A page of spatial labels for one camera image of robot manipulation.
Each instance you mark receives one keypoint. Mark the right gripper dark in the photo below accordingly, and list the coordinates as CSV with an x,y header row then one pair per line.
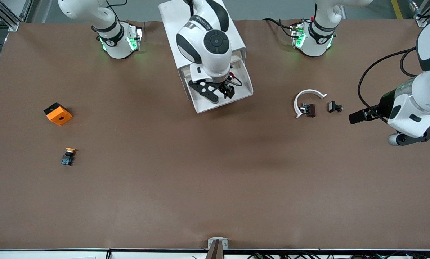
x,y
225,86

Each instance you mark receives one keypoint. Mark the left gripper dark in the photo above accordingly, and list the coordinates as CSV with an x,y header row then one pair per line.
x,y
372,112

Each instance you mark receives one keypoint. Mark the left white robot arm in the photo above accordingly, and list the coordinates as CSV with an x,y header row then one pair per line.
x,y
427,86

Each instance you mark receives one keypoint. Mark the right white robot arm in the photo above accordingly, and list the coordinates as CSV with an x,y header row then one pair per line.
x,y
215,61

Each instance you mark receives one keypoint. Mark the white drawer cabinet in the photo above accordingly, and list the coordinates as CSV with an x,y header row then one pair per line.
x,y
171,28

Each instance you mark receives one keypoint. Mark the orange button box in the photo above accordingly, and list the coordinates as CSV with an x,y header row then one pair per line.
x,y
59,116

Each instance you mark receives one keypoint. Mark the yellow push button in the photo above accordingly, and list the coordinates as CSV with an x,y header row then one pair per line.
x,y
68,157

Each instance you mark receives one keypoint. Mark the brown cylinder part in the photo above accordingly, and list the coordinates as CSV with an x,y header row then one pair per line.
x,y
312,110

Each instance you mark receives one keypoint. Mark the chrome valve fitting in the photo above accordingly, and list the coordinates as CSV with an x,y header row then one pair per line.
x,y
303,108

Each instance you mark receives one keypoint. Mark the black square switch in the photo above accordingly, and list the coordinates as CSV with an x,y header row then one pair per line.
x,y
332,106

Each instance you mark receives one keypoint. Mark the aluminium frame profile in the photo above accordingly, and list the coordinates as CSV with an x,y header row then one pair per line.
x,y
6,16
420,18

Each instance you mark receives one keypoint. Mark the grey metal table bracket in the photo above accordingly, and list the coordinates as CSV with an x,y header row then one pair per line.
x,y
218,239

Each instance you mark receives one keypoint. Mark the dark brown upright post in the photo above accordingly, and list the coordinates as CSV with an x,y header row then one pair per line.
x,y
216,251

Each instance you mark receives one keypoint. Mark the white table edge rail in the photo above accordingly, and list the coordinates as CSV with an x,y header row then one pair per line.
x,y
56,254

